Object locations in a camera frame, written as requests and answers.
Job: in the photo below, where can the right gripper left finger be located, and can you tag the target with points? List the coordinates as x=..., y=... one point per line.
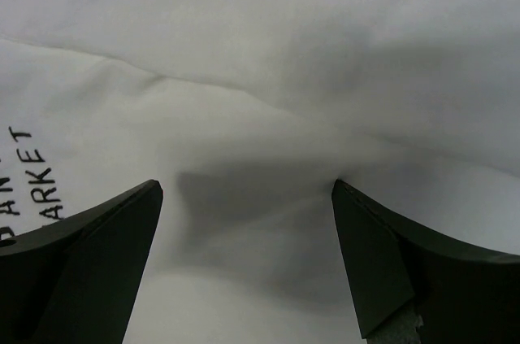
x=76, y=280

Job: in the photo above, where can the white cartoon-print t-shirt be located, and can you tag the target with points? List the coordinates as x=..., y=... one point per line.
x=246, y=112

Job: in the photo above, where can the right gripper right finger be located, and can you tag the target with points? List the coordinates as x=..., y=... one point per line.
x=412, y=284

